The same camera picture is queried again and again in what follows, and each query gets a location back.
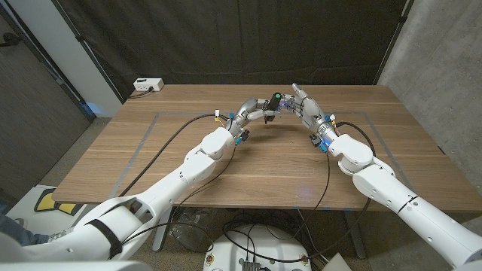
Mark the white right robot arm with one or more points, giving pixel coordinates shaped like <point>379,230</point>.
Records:
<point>380,184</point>

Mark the white sneaker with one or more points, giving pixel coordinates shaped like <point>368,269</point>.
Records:
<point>60,234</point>

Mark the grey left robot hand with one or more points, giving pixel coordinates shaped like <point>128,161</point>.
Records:
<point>248,109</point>

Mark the black backdrop curtain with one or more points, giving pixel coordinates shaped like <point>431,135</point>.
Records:
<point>241,41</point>

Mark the white mat with yellow mark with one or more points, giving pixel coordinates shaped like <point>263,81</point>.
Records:
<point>49,205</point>

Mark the light grey table leg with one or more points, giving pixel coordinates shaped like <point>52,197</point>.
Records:
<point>162,237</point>

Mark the white robot torso cover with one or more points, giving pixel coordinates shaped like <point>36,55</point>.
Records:
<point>75,266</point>

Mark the person's blue jeans leg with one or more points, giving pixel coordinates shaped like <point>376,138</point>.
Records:
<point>19,233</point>

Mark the black backdrop stand pole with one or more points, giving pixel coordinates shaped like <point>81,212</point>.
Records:
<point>402,18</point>
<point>80,37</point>

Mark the grey finned electronics module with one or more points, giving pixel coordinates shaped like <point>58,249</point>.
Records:
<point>250,265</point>

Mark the black flashlight with green button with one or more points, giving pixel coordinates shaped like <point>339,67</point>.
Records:
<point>274,103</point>

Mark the black diagonal wall rail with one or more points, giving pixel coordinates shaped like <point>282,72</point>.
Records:
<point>56,79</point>

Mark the white power strip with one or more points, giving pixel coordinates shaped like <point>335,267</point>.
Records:
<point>148,84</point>

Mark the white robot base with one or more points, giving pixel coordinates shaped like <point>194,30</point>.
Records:
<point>263,244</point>

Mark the clear plastic bag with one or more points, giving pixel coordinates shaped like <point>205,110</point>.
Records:
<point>192,226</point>

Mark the white angular floor object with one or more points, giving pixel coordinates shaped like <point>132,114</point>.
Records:
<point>337,263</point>

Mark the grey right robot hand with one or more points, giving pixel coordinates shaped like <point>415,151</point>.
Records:
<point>312,111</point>

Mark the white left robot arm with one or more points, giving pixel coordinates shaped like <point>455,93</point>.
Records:
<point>196,169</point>

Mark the dark grey table leg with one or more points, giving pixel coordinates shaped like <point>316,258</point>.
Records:
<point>356,237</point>

